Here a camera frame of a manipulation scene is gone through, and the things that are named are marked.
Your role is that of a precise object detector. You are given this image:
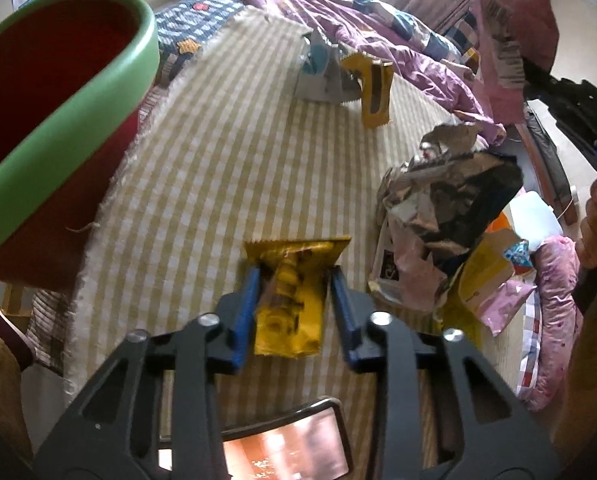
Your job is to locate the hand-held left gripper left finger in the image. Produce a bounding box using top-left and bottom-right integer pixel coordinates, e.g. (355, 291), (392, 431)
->
(35, 266), (262, 480)

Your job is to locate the crumpled silver foil bag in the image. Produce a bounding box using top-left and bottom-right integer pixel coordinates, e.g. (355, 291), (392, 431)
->
(378, 122), (524, 261)

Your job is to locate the person's right hand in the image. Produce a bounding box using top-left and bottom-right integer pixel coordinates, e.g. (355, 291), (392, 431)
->
(577, 179), (597, 272)

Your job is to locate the dark wooden bed frame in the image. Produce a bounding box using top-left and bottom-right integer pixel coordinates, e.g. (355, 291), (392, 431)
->
(515, 102), (579, 226)

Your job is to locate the grey and blue wrapper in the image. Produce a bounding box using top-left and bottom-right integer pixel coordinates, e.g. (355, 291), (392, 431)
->
(292, 27), (361, 107)

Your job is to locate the pink plastic bag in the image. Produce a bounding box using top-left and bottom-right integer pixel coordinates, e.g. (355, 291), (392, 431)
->
(471, 0), (561, 126)

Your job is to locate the red bin with green rim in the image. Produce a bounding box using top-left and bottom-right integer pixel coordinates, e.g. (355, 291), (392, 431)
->
(0, 0), (160, 293)

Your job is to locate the yellow checkered cloth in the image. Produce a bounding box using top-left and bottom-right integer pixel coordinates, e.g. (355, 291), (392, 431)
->
(66, 7), (519, 480)

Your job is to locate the plaid pillow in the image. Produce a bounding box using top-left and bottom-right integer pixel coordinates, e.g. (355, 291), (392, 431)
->
(448, 15), (483, 68)

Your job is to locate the yellow snack wrapper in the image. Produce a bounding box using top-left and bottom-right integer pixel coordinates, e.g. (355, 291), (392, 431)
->
(243, 236), (353, 360)
(339, 52), (394, 128)

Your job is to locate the person's right forearm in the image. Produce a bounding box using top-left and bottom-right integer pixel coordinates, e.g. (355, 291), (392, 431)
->
(551, 305), (597, 463)

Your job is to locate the yellow and pink bag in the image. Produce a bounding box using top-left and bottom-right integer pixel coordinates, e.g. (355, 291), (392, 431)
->
(435, 227), (536, 338)

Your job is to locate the red and blue plaid blanket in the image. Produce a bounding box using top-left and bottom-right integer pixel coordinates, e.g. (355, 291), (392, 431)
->
(515, 287), (551, 398)

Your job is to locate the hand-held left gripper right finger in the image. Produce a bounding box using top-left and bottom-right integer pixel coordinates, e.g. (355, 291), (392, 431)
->
(328, 266), (563, 480)

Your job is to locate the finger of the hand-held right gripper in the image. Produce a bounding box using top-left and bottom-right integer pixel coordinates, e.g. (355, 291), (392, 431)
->
(522, 57), (597, 181)

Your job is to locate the purple quilt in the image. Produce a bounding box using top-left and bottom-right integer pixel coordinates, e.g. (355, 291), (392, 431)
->
(236, 0), (509, 146)

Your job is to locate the pink pillow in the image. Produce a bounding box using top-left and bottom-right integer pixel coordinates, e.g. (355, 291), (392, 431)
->
(515, 235), (584, 413)

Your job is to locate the white plastic container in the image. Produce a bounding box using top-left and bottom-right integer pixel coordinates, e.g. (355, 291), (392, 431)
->
(508, 191), (564, 253)

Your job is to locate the pale pink snack bag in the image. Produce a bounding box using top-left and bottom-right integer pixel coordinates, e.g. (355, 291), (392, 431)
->
(368, 220), (459, 322)

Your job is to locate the blue plaid bed sheet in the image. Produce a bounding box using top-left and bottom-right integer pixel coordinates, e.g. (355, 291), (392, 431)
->
(141, 0), (252, 91)

